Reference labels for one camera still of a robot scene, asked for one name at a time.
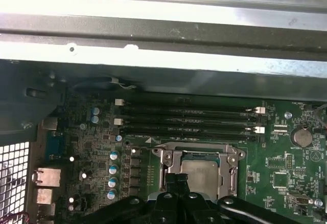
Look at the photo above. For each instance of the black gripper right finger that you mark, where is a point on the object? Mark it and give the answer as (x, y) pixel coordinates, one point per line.
(196, 211)

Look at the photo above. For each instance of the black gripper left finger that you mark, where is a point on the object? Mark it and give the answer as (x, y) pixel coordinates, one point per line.
(166, 211)

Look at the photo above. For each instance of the silver CPU chip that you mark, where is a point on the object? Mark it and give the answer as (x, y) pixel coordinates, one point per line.
(204, 175)

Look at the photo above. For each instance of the metal socket cover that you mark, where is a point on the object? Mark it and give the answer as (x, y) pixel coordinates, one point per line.
(224, 161)

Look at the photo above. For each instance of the CPU socket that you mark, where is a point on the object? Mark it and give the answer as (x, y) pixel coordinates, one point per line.
(241, 155)

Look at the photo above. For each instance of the black RAM slot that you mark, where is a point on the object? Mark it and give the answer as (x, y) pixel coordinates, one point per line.
(189, 120)
(189, 129)
(189, 139)
(189, 111)

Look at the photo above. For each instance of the blue-top capacitor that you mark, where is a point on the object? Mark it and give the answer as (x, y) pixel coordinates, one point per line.
(113, 169)
(112, 182)
(111, 194)
(114, 155)

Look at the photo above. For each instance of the green motherboard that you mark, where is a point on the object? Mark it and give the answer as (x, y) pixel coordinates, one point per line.
(265, 183)

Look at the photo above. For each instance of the silver USB port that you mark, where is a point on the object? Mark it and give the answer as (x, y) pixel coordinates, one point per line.
(44, 196)

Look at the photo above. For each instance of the silver network port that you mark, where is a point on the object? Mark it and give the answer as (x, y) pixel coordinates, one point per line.
(47, 176)

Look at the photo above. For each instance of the round coin cell battery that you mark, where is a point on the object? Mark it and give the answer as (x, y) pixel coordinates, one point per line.
(302, 137)

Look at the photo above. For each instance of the blue VGA port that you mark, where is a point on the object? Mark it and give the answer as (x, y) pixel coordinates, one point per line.
(54, 145)

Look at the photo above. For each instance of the black PC case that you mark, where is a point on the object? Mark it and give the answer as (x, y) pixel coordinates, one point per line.
(163, 35)

